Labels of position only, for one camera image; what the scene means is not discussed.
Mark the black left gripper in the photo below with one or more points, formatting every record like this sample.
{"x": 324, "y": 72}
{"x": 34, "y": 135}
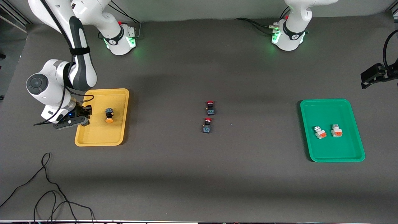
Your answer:
{"x": 375, "y": 72}

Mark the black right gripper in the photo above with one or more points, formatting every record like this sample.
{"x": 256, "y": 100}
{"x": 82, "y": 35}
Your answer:
{"x": 80, "y": 111}

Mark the yellow push button switch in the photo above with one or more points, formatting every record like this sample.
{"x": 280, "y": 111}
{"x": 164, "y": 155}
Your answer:
{"x": 109, "y": 119}

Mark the white and orange button switch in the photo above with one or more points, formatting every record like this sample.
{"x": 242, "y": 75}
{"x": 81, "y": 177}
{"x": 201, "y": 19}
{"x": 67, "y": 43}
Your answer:
{"x": 336, "y": 132}
{"x": 320, "y": 133}

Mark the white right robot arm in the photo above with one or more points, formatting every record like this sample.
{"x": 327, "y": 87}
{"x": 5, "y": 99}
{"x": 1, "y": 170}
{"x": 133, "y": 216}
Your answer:
{"x": 46, "y": 87}

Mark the yellow plastic tray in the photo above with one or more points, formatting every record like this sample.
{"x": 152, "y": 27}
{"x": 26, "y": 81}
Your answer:
{"x": 99, "y": 133}

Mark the green plastic tray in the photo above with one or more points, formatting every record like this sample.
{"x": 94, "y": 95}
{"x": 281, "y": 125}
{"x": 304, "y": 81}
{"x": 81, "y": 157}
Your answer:
{"x": 332, "y": 149}

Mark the dark grey table mat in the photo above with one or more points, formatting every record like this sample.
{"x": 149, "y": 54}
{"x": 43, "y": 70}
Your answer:
{"x": 199, "y": 174}

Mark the red push button switch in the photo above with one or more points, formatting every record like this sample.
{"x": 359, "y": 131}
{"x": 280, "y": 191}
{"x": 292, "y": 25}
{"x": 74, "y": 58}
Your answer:
{"x": 206, "y": 128}
{"x": 210, "y": 111}

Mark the aluminium frame rail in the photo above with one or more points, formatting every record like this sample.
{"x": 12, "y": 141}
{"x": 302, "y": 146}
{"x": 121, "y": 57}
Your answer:
{"x": 12, "y": 17}

